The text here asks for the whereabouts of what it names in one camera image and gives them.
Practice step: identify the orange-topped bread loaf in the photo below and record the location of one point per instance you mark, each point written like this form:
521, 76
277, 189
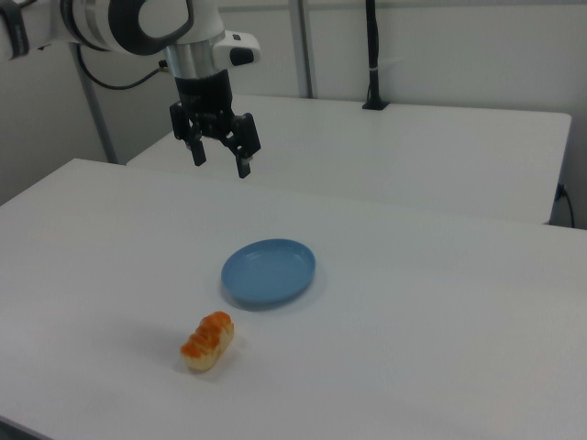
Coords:
208, 341

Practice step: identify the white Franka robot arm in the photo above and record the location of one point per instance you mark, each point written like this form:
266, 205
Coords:
114, 23

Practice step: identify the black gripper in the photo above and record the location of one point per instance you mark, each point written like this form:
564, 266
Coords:
204, 96

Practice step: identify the blue round plate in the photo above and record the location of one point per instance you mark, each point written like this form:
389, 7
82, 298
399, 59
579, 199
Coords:
268, 275

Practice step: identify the adjacent white table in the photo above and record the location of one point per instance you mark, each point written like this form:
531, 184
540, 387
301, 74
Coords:
367, 156

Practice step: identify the black camera pole with base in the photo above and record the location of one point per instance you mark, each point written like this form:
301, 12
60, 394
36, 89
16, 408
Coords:
373, 55

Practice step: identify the grey metal partition post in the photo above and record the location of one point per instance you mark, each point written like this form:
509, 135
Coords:
97, 110
303, 46

